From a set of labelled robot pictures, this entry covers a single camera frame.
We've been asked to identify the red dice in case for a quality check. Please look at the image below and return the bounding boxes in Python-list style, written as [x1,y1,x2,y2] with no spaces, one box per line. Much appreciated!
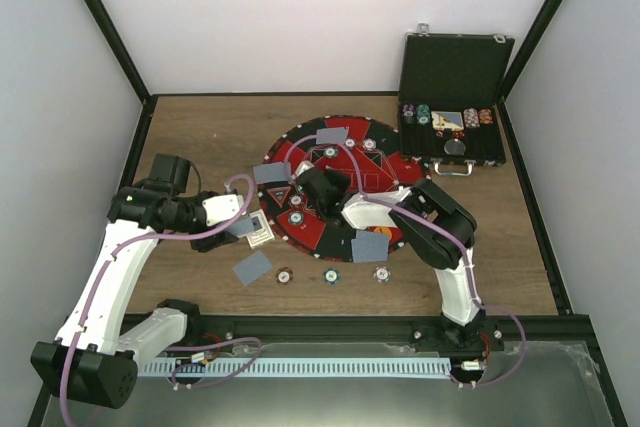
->
[435,130,466,139]

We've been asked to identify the black poker chip case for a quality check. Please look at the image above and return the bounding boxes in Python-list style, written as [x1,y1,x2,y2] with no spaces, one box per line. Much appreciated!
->
[397,23,515,176]

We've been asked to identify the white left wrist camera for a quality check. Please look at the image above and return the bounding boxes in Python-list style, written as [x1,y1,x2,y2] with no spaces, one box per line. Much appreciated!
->
[201,194,244,227]

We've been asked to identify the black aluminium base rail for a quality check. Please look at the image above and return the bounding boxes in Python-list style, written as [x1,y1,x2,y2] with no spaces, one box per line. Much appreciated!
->
[200,315,597,351]

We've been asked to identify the blue white chip stack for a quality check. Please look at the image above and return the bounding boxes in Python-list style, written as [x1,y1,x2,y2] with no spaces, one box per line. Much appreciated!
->
[373,266,391,283]

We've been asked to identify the triangular all in token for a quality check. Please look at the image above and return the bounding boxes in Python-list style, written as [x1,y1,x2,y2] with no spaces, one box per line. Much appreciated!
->
[268,186,291,207]

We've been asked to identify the orange chip stack in case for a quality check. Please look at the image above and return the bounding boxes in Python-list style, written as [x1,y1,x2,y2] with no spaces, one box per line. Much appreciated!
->
[478,108,494,125]

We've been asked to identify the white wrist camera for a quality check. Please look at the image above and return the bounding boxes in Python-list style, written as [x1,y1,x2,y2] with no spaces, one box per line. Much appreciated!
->
[294,161,317,182]
[201,194,244,227]

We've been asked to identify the light blue slotted cable duct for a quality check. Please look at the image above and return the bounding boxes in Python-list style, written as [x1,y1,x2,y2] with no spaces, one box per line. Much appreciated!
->
[139,357,451,380]

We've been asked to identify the white chip stack in case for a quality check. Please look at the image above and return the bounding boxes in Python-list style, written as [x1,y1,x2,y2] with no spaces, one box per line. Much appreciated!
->
[463,108,480,129]

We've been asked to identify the teal chip stack in case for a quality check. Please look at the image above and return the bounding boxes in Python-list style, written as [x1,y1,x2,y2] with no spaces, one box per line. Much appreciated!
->
[416,104,431,125]

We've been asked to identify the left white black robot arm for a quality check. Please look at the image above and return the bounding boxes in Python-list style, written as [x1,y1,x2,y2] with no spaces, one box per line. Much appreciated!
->
[30,154,255,409]

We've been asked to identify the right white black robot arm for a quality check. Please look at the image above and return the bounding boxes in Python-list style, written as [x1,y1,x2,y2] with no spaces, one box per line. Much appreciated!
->
[294,161,480,350]

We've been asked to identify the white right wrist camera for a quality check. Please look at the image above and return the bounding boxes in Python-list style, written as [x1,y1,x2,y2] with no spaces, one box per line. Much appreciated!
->
[294,161,317,182]

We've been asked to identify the teal chip stack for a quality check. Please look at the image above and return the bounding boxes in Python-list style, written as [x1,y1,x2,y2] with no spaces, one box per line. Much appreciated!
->
[323,269,340,285]
[416,104,431,125]

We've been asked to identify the purple chip stack in case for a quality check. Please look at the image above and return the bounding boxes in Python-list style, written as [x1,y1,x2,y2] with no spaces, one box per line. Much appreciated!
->
[402,104,416,124]

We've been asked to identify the playing card deck with box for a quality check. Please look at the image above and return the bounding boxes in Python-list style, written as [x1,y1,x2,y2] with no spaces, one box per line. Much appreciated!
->
[226,216,261,238]

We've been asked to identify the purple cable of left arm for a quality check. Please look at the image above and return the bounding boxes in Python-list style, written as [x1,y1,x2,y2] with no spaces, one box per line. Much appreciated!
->
[58,172,262,427]

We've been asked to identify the white playing card box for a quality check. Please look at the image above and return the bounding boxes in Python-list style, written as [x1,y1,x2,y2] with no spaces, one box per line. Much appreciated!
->
[246,210,275,249]

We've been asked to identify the orange big blind button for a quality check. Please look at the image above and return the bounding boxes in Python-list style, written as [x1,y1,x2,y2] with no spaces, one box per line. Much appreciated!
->
[373,227,393,239]

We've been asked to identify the red brown chip stack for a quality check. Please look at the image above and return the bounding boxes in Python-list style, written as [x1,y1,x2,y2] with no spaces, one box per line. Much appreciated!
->
[276,268,293,285]

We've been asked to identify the card deck in case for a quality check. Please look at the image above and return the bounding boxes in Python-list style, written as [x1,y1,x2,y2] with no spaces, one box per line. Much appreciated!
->
[432,111,464,131]

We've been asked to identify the dealt card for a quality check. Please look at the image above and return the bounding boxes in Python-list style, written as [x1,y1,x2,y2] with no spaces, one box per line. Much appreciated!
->
[253,162,291,184]
[233,250,272,286]
[351,230,390,263]
[315,127,349,145]

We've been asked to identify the round red black poker mat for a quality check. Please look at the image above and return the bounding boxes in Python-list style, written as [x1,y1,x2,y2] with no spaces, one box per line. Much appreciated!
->
[257,115,430,262]

